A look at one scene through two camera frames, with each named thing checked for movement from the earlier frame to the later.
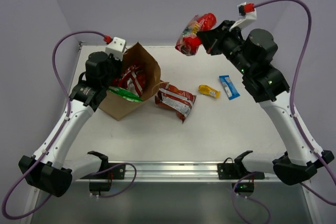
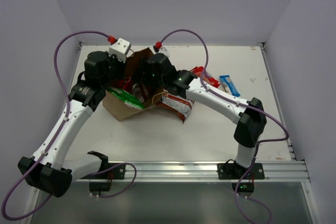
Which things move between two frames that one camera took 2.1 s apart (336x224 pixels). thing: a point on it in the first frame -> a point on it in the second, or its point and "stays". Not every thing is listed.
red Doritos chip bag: [181, 102] stays
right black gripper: [212, 40] -> [144, 67]
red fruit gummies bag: [189, 41] -> [198, 71]
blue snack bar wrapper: [229, 86] stays
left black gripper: [115, 70] stays
